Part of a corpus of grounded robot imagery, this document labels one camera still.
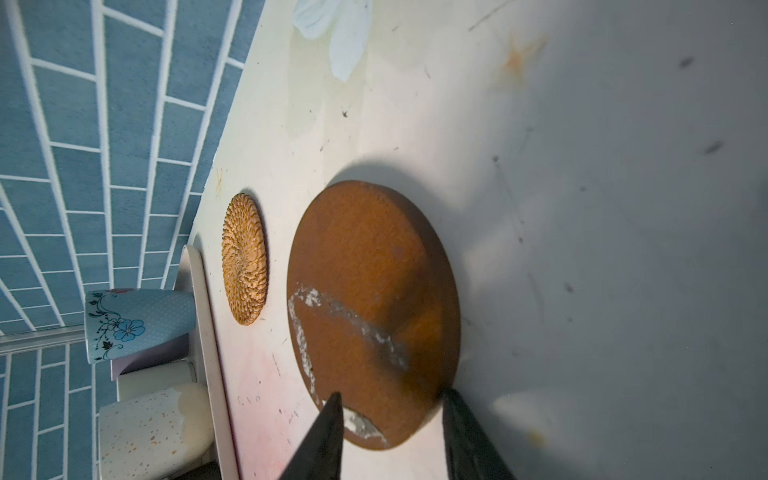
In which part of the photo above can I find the beige serving tray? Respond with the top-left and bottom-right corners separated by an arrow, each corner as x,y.
174,245 -> 240,479

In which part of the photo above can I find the dark brown wooden coaster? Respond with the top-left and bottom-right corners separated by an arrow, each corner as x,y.
286,180 -> 461,450

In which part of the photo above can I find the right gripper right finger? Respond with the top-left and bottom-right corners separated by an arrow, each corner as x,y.
442,388 -> 516,480

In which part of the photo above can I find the light blue floral mug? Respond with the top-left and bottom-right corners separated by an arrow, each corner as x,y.
84,289 -> 197,364

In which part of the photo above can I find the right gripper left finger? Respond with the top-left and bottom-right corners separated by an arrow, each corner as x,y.
279,392 -> 344,480

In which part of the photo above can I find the white speckled mug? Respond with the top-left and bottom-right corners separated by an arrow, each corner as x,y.
98,383 -> 215,479

